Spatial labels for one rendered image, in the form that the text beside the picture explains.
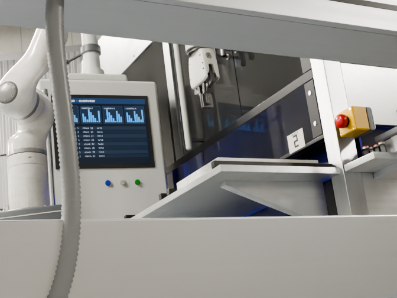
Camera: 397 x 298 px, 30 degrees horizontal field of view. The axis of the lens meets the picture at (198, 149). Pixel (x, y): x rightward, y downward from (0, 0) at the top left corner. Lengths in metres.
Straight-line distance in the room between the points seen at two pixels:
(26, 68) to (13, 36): 4.39
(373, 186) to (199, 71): 0.61
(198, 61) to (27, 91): 0.52
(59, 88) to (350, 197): 1.38
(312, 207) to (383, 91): 0.45
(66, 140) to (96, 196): 2.02
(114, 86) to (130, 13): 2.04
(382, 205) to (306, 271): 1.24
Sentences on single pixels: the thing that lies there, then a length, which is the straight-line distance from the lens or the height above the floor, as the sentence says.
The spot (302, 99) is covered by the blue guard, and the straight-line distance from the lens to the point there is 2.35.
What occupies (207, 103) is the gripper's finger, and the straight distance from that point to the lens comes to 2.13.
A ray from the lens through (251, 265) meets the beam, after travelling 0.96.
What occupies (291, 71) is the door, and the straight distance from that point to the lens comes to 2.42.
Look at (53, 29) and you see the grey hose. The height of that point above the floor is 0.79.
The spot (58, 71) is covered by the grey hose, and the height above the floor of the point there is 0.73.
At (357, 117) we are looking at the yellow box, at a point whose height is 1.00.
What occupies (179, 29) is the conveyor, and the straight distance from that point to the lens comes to 1.10.
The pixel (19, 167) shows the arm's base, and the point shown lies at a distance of 2.24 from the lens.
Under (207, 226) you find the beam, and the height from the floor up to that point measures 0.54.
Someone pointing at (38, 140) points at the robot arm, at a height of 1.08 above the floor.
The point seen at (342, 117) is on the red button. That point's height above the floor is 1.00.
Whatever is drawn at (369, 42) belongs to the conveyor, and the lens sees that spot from 1.25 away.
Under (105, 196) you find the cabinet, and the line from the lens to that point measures 2.91.
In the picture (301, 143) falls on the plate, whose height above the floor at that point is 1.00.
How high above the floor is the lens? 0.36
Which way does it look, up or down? 17 degrees up
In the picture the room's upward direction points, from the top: 7 degrees counter-clockwise
